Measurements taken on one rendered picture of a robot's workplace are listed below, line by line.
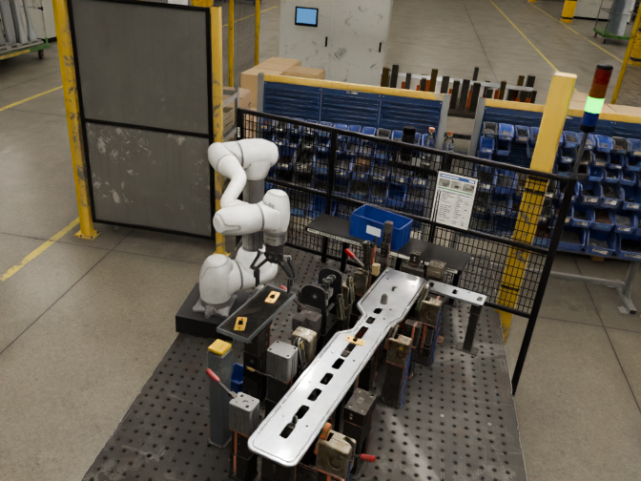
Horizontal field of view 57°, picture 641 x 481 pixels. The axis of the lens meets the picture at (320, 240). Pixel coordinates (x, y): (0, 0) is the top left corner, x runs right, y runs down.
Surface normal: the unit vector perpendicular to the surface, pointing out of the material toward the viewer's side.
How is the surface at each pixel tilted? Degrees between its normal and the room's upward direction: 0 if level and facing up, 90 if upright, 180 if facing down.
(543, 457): 0
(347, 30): 90
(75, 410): 0
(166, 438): 0
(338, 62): 90
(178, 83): 91
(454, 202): 90
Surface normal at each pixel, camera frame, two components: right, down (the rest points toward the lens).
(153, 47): -0.19, 0.43
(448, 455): 0.07, -0.89
